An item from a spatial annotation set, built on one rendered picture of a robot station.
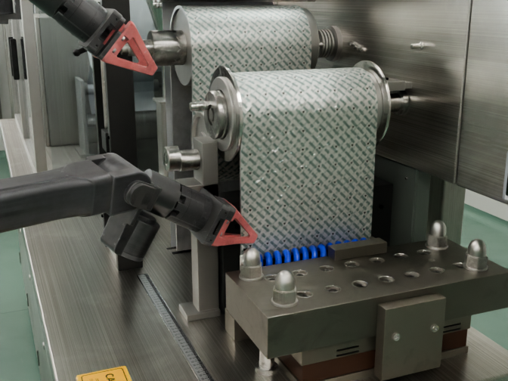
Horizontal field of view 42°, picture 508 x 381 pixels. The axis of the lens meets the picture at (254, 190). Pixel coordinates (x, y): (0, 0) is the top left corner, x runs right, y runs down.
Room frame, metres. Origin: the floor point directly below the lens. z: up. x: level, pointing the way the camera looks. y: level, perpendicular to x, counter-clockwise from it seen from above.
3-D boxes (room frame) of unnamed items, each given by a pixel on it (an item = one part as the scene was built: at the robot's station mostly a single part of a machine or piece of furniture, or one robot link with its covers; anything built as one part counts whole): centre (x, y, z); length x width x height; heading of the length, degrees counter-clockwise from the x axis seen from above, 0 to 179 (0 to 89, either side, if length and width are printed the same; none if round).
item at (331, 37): (1.36, -0.13, 1.33); 0.07 x 0.07 x 0.07; 22
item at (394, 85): (1.14, -0.23, 1.28); 0.06 x 0.05 x 0.02; 112
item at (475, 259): (0.94, -0.34, 1.05); 0.04 x 0.04 x 0.04
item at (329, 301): (0.92, -0.17, 1.00); 0.40 x 0.16 x 0.06; 112
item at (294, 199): (1.01, -0.09, 1.10); 0.23 x 0.01 x 0.18; 112
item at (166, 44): (1.25, 0.16, 1.33); 0.06 x 0.06 x 0.06; 22
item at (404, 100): (1.13, -0.22, 1.25); 0.07 x 0.04 x 0.04; 112
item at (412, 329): (0.84, -0.22, 0.96); 0.10 x 0.03 x 0.11; 112
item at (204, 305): (1.04, 0.10, 1.05); 0.06 x 0.05 x 0.31; 112
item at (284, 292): (0.82, -0.04, 1.05); 0.04 x 0.04 x 0.04
